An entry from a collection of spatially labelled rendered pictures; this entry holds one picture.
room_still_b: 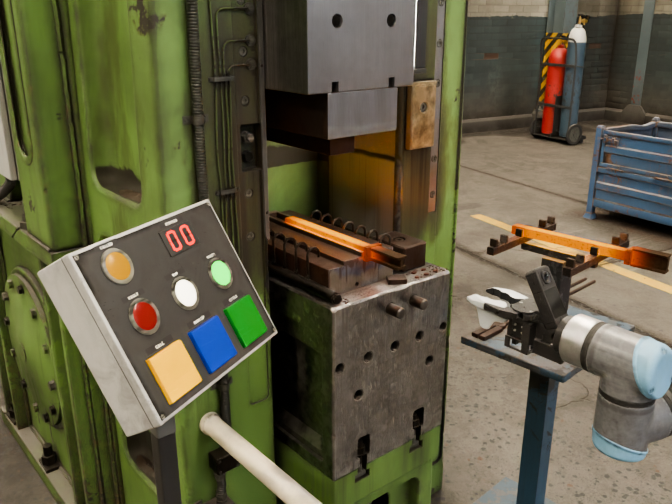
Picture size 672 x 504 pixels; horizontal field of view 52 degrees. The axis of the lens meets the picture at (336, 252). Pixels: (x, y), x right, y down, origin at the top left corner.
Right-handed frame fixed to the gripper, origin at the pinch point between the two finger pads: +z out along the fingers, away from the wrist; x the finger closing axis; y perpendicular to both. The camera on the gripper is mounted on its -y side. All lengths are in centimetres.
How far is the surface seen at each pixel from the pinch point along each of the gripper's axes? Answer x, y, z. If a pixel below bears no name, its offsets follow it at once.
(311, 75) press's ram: -17, -40, 33
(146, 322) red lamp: -64, -8, 12
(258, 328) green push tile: -42.1, 1.0, 16.2
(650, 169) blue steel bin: 375, 53, 149
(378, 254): -0.6, -0.1, 29.4
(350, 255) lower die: -4.1, 0.9, 35.1
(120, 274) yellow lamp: -66, -15, 16
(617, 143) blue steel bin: 376, 39, 176
